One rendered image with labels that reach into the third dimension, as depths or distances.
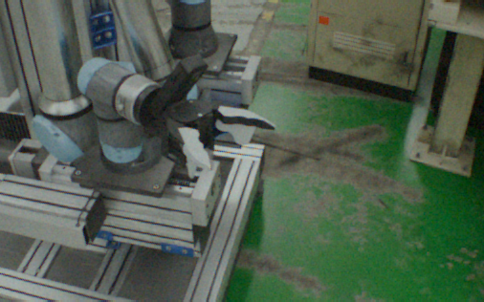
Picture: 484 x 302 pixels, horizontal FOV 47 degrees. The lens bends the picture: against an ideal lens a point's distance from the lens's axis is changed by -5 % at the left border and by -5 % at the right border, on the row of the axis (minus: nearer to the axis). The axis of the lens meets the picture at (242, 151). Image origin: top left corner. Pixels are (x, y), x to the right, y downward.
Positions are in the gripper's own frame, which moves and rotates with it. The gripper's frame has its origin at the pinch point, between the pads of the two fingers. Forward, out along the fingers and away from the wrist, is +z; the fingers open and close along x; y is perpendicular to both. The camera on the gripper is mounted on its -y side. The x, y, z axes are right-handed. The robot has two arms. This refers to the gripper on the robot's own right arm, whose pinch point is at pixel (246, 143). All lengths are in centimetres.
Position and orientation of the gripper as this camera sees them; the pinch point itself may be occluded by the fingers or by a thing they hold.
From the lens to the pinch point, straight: 83.0
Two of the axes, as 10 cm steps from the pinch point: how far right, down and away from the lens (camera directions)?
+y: -0.8, 8.2, 5.6
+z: 7.8, 4.1, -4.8
